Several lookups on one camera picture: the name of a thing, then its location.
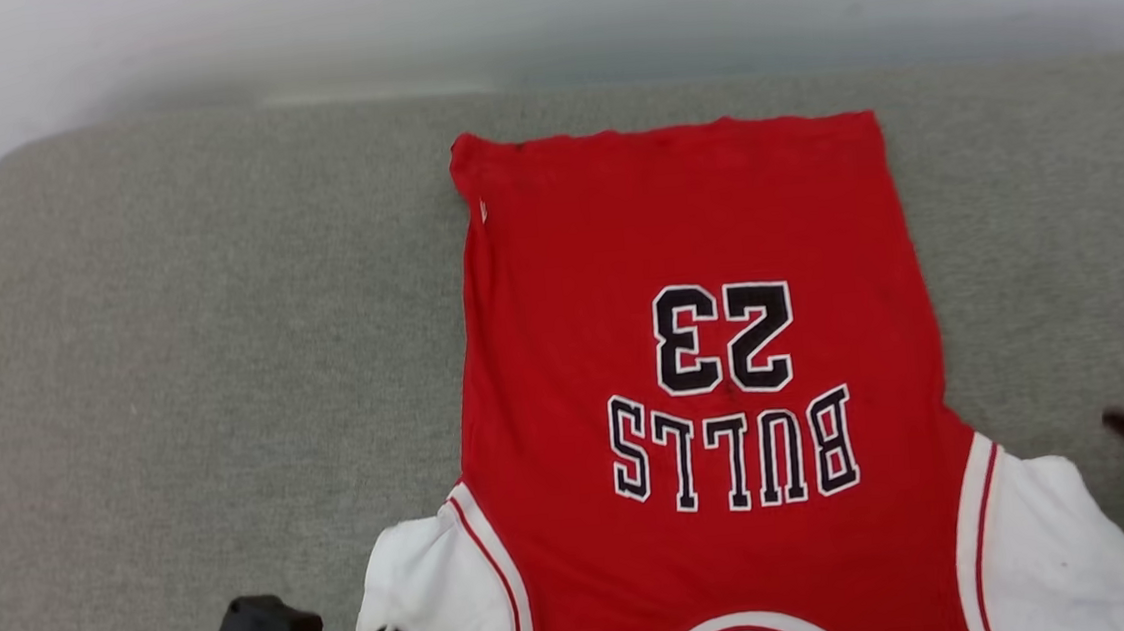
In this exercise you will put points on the red white Bulls jersey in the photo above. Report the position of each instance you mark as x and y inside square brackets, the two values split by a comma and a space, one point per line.
[694, 205]

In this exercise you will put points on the grey fabric sofa seat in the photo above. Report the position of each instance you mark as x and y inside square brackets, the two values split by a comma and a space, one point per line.
[176, 386]

